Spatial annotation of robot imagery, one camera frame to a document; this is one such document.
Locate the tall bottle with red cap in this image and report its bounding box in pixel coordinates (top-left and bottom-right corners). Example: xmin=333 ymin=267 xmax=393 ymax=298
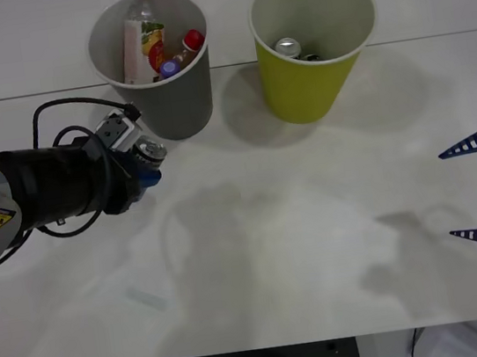
xmin=112 ymin=0 xmax=175 ymax=88

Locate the small bottle with red cap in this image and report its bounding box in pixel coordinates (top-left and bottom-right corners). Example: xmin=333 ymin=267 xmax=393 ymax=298
xmin=167 ymin=27 xmax=210 ymax=71

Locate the yellow-green plastic bin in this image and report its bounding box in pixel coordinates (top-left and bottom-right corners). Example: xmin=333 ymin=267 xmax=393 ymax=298
xmin=246 ymin=0 xmax=391 ymax=130

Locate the plain silver can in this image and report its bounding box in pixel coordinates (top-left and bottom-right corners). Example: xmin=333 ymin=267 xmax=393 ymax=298
xmin=273 ymin=35 xmax=305 ymax=62

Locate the silver drink can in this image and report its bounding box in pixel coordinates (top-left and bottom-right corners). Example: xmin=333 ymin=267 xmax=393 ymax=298
xmin=132 ymin=136 xmax=172 ymax=173

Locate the black cable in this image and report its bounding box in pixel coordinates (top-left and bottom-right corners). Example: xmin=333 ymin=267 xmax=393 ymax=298
xmin=406 ymin=327 xmax=425 ymax=357

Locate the bottle with purple cap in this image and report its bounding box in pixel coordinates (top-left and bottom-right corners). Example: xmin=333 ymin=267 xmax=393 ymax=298
xmin=158 ymin=58 xmax=183 ymax=82

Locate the grey plastic bin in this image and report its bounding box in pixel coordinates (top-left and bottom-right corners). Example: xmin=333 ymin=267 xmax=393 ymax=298
xmin=81 ymin=0 xmax=224 ymax=152

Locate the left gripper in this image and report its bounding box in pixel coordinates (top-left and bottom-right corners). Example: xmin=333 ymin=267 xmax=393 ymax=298
xmin=91 ymin=141 xmax=169 ymax=217

